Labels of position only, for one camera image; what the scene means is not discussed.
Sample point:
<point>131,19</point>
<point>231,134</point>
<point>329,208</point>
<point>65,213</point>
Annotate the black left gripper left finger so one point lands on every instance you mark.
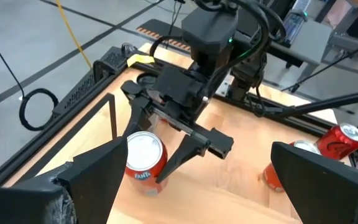
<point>92,174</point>

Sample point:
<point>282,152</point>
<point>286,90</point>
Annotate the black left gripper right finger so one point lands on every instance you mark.
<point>328,193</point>

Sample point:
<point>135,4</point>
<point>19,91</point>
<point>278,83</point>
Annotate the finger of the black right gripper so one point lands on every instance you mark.
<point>140,115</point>
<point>188,149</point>

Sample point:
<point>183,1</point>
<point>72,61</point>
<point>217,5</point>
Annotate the orange Fanta can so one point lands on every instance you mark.
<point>145,155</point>
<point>273,179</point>

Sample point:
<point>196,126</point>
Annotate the red cola can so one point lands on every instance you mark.
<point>337,144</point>

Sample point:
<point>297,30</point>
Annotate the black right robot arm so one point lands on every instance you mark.
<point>210,34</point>

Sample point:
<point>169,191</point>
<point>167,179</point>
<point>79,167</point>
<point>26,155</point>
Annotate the white Celsius energy can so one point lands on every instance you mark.
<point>146,80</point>

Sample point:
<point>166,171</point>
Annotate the yellow tape tag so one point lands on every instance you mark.
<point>140,59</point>

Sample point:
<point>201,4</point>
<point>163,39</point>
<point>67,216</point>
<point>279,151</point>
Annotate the black vented control box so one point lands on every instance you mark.
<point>82,90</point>

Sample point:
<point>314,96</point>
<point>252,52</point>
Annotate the black orange striped mat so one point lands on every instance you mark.
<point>160,29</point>

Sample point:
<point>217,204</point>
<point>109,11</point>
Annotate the silver electronics box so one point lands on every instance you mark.
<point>294,23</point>

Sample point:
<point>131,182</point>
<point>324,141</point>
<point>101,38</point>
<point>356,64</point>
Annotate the grey workbench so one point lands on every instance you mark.
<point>312,43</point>

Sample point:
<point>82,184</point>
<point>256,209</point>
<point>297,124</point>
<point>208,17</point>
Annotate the black frame wooden shelf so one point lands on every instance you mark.
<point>113,118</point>

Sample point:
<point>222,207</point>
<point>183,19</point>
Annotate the black aluminium table frame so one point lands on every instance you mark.
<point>42,138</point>

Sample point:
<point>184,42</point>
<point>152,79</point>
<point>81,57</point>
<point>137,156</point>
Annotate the grey metal rig frame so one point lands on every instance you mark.
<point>350,42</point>

